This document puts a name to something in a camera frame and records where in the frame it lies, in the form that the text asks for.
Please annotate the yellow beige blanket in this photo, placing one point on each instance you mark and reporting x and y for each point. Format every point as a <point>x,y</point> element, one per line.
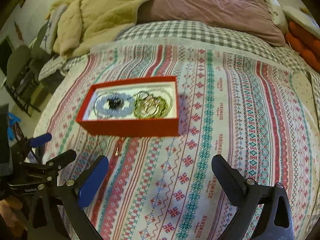
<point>86,23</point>

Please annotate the red jewelry box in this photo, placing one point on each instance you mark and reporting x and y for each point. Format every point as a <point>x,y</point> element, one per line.
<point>150,108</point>

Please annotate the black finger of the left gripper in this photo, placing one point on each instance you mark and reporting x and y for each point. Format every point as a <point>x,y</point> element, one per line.
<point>62,160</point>

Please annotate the mauve pillow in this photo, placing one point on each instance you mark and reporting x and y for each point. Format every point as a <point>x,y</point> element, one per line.
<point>249,16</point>

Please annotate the grey checked bedsheet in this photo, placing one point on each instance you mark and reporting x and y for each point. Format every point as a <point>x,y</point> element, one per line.
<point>199,32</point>

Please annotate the left hand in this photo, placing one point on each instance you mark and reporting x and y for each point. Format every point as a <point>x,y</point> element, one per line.
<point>8,206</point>

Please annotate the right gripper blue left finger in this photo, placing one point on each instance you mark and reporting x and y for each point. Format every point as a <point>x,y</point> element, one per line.
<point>89,181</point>

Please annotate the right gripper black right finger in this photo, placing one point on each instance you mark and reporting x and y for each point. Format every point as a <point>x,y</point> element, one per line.
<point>231,181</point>

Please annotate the patterned handmade cloth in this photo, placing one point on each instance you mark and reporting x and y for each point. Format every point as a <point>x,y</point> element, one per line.
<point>261,116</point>

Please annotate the orange red knitted item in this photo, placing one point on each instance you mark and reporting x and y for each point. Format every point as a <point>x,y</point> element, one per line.
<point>304,43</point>

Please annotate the dark black hair clip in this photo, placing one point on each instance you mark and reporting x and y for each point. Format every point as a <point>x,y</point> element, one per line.
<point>115,103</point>

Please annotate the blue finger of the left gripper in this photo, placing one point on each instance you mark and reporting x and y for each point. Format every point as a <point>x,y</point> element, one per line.
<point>40,140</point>

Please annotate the small gold earring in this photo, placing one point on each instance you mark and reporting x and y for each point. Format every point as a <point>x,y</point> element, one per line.
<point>118,151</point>

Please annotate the dark folding chair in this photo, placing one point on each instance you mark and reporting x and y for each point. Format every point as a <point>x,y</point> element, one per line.
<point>21,82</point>

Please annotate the blue plastic object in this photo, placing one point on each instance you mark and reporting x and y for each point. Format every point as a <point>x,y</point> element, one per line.
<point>13,127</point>

